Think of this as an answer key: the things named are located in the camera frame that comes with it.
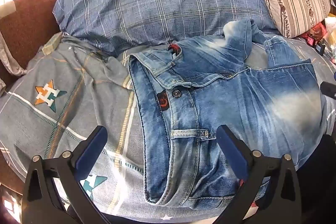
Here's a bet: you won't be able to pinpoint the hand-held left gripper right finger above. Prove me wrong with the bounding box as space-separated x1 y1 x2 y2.
213 125 302 224

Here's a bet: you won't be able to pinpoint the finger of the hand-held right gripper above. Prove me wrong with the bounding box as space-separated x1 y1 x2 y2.
320 81 336 100

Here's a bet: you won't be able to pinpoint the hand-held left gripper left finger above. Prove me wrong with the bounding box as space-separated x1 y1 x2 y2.
21 126 111 224

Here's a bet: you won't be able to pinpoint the blue denim pants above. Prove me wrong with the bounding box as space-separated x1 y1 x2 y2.
129 18 328 205

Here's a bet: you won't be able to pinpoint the clear plastic bag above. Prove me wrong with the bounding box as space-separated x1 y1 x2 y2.
322 13 336 63

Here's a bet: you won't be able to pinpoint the grey star-print bed sheet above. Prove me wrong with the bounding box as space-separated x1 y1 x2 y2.
0 32 336 222

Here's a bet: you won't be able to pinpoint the red packet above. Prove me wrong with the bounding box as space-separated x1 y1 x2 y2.
301 22 326 47

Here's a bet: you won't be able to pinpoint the grey cloth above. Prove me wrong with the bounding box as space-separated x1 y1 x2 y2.
0 35 27 76

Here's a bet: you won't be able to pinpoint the brown headboard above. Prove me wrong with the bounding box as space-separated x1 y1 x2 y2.
0 0 62 88

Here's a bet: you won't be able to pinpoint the blue plaid pillow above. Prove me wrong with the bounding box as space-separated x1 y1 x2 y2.
52 0 279 56

